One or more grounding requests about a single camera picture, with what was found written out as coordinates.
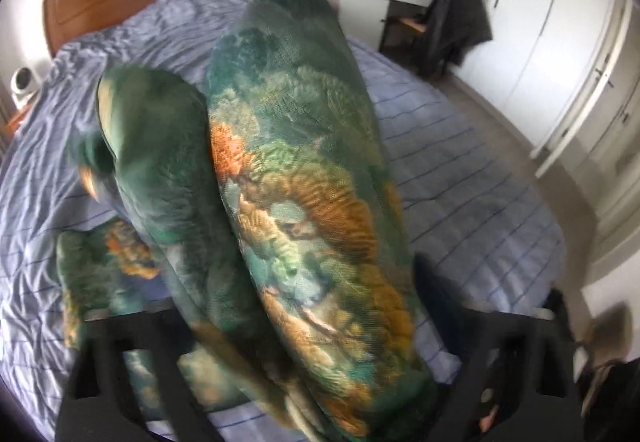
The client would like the chair with black jacket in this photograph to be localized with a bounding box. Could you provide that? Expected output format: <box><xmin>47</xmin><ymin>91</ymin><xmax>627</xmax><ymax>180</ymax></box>
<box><xmin>416</xmin><ymin>0</ymin><xmax>494</xmax><ymax>79</ymax></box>

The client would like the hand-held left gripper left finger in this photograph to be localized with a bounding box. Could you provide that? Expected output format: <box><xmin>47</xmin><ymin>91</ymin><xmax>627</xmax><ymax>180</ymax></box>
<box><xmin>55</xmin><ymin>299</ymin><xmax>223</xmax><ymax>442</ymax></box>

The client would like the bed with striped blue sheet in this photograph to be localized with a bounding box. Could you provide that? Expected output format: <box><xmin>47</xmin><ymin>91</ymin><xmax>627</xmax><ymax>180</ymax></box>
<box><xmin>0</xmin><ymin>0</ymin><xmax>567</xmax><ymax>442</ymax></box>

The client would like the green orange printed garment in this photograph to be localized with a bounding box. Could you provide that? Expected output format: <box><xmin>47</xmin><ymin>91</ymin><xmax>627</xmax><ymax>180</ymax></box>
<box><xmin>55</xmin><ymin>0</ymin><xmax>442</xmax><ymax>442</ymax></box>

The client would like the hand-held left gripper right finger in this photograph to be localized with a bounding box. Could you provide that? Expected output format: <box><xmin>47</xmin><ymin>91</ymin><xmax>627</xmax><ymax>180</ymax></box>
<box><xmin>414</xmin><ymin>255</ymin><xmax>585</xmax><ymax>442</ymax></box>

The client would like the white wardrobe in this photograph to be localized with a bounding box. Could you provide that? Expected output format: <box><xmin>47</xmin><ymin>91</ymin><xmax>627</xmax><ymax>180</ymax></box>
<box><xmin>427</xmin><ymin>0</ymin><xmax>623</xmax><ymax>149</ymax></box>

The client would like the small white round device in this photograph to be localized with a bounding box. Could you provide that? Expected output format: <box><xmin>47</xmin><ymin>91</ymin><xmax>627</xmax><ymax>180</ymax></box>
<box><xmin>11</xmin><ymin>66</ymin><xmax>42</xmax><ymax>106</ymax></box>

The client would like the wooden chair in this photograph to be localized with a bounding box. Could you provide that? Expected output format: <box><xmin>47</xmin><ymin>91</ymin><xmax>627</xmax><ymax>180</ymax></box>
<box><xmin>378</xmin><ymin>15</ymin><xmax>437</xmax><ymax>54</ymax></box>

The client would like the brown blurred object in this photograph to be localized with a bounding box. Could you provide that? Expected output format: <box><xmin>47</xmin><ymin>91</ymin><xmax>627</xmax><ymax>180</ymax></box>
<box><xmin>574</xmin><ymin>302</ymin><xmax>637</xmax><ymax>423</ymax></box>

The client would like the white door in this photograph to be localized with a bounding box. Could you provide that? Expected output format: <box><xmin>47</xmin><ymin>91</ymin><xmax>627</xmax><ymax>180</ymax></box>
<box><xmin>531</xmin><ymin>0</ymin><xmax>640</xmax><ymax>275</ymax></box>

